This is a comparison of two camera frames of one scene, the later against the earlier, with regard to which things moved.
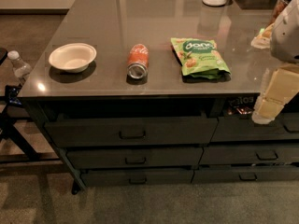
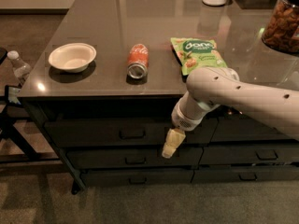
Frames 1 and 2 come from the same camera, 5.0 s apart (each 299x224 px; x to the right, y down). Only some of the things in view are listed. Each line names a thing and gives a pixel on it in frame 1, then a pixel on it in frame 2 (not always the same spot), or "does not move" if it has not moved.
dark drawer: x=245 y=175 does not move
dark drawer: x=133 y=131 does not move
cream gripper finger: x=281 y=85 → x=175 y=137
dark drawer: x=137 y=177 does not move
